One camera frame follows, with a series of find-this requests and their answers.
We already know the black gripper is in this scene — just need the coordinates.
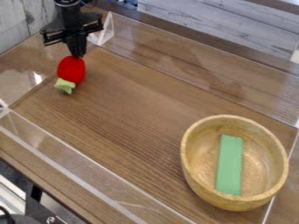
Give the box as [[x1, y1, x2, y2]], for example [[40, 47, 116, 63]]
[[40, 12, 104, 57]]

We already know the red plush strawberry toy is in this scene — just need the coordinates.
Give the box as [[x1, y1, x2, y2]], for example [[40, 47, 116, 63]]
[[55, 56, 87, 95]]

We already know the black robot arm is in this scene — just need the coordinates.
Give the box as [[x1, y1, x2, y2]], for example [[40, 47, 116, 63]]
[[40, 0, 104, 58]]

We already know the green rectangular block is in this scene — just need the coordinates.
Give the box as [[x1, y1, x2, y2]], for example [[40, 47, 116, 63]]
[[215, 135, 243, 196]]

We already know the wooden oval bowl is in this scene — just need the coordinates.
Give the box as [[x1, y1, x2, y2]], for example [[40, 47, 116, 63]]
[[181, 115, 289, 212]]

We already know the clear acrylic corner bracket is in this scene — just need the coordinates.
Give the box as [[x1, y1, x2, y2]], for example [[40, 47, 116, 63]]
[[88, 12, 115, 46]]

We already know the clear acrylic tray wall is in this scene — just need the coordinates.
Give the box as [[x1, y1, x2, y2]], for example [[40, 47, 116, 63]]
[[0, 101, 195, 224]]

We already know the black table frame leg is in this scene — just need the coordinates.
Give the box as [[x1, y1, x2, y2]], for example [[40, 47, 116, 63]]
[[24, 184, 68, 224]]

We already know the black cable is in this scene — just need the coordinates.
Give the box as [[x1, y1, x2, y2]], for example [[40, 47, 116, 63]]
[[0, 206, 16, 224]]

